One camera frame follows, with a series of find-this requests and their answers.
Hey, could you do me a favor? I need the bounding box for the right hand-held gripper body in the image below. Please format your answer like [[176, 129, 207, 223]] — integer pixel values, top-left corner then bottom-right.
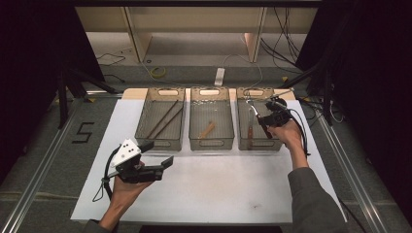
[[262, 87, 296, 129]]

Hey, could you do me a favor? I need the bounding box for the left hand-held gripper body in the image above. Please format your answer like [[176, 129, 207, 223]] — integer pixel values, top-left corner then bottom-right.
[[110, 138, 164, 184]]

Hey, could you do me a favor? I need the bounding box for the silver metal fork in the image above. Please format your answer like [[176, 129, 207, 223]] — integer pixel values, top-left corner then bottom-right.
[[245, 97, 262, 119]]

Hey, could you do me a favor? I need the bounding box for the grey transparent plastic bin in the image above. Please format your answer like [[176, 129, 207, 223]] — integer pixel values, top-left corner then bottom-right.
[[188, 86, 235, 151], [134, 86, 187, 152], [236, 86, 288, 151]]

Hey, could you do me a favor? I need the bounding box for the wooden handled spoon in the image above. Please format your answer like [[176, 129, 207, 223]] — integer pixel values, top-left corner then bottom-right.
[[197, 120, 217, 140]]

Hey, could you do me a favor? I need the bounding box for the person's right hand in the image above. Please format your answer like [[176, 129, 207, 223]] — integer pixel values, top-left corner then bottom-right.
[[267, 119, 307, 153]]

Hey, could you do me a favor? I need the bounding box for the person's left hand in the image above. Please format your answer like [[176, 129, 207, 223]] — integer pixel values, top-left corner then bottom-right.
[[109, 174, 154, 216]]

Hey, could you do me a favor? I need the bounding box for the black metal stand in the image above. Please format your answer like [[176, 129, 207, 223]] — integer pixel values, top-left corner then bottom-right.
[[278, 61, 334, 127]]

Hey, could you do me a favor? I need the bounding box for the white power strip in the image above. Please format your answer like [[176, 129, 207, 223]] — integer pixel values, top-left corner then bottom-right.
[[214, 67, 225, 87]]

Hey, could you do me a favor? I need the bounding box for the yellow tape roll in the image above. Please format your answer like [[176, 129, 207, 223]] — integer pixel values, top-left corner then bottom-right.
[[151, 66, 167, 79]]

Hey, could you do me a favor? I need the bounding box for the black tripod stand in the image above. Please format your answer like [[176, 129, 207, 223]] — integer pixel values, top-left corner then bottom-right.
[[56, 66, 120, 130]]

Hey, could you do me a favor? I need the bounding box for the black curtain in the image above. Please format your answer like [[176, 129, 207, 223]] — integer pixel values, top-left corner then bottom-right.
[[0, 0, 106, 185], [295, 0, 412, 224]]

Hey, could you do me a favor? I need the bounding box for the beige wooden shelf unit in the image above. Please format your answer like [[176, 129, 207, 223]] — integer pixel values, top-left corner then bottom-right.
[[76, 6, 319, 64]]

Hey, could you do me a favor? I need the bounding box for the left hand-held gripper black cable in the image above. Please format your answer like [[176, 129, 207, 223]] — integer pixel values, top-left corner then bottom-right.
[[91, 147, 121, 204]]

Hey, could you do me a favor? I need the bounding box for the hand-held gripper black cable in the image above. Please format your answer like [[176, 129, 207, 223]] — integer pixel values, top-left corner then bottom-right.
[[286, 108, 311, 157], [91, 147, 121, 204]]

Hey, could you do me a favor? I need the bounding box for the right hand-held gripper black cable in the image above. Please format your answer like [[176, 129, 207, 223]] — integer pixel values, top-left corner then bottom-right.
[[286, 108, 311, 157]]

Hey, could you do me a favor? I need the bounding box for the black and white cable tangle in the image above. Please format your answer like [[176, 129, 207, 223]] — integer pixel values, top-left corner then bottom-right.
[[298, 96, 345, 128]]

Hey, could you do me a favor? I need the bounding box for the short aluminium floor rail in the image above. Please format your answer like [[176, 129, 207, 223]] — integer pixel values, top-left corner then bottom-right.
[[86, 90, 124, 99]]

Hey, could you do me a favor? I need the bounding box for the hanging black cable bundle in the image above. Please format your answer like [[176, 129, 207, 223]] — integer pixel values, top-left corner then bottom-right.
[[260, 7, 302, 74]]

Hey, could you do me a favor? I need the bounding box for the long aluminium floor rail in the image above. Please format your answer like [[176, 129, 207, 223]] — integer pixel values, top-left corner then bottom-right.
[[0, 96, 86, 233], [317, 115, 392, 233]]

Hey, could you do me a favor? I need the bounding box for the thin black floor cable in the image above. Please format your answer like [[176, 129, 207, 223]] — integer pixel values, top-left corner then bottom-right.
[[96, 52, 126, 67]]

